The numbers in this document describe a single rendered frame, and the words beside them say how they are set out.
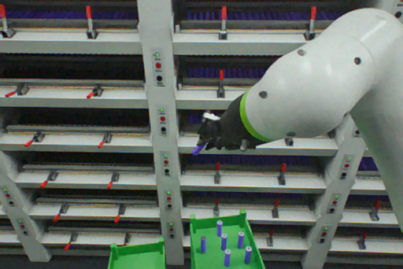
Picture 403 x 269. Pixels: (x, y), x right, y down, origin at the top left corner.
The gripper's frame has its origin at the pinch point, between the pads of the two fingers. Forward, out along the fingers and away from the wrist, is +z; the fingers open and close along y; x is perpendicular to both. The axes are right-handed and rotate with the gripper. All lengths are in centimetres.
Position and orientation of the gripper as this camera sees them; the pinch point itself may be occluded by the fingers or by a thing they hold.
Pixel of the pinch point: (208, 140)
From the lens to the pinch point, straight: 65.8
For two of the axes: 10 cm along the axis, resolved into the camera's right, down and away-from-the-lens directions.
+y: 8.6, 4.7, 2.0
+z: -3.2, 1.9, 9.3
